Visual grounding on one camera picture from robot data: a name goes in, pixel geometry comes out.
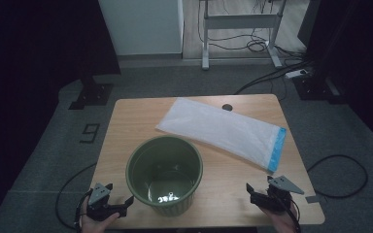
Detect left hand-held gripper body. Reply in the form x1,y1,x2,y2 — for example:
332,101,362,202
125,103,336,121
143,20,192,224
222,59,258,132
85,183,129,222

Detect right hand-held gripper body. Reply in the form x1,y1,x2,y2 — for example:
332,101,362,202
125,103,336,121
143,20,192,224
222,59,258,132
250,175,305,214

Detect green ribbed plastic bin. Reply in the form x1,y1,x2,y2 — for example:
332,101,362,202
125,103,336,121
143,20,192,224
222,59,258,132
124,135,204,217

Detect white blue-edged plastic bag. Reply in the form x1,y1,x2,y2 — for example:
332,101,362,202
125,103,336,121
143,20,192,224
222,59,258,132
154,96,288,174

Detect person's right hand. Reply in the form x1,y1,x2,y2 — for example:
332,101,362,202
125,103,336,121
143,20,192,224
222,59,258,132
260,201,298,233

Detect person's left hand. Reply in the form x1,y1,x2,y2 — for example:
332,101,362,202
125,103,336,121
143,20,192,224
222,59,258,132
81,209,121,233

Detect grey tape piece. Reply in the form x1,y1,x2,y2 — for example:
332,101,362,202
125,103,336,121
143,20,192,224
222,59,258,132
305,194,327,205

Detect black stand base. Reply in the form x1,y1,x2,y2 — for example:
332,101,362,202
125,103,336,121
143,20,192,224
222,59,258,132
291,75,348,105
68,75,115,111

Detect white power strip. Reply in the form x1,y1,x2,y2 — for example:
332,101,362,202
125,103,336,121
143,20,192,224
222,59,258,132
285,68,309,80

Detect black curtain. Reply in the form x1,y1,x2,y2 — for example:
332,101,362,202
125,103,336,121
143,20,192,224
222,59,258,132
297,0,373,153
0,0,122,111

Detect white-framed desk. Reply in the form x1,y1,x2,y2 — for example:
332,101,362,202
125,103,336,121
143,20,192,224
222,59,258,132
199,0,288,71

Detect white partition panel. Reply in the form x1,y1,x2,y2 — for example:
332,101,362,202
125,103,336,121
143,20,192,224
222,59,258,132
97,0,185,56

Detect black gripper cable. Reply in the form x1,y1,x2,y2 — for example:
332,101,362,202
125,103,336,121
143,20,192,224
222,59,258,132
284,195,303,233
55,162,97,232

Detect black floor cable loop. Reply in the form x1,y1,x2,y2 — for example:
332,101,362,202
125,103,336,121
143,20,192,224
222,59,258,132
306,154,369,200

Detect thick black floor cables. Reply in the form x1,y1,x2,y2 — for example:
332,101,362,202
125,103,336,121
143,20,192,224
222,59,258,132
233,59,312,96

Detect black cable tangle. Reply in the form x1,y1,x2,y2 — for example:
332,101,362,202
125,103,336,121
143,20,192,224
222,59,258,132
197,0,307,54

